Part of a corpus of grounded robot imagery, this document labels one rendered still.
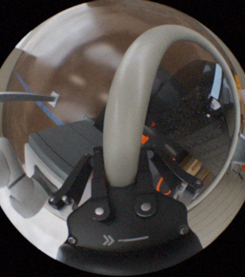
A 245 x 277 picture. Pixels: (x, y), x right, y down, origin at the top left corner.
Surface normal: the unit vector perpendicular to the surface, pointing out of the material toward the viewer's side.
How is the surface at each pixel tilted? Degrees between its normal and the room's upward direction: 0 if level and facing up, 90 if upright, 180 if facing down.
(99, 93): 0
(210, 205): 90
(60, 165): 90
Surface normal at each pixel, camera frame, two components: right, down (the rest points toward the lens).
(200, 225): -0.80, -0.58
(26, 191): 0.88, -0.46
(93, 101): -0.02, 0.26
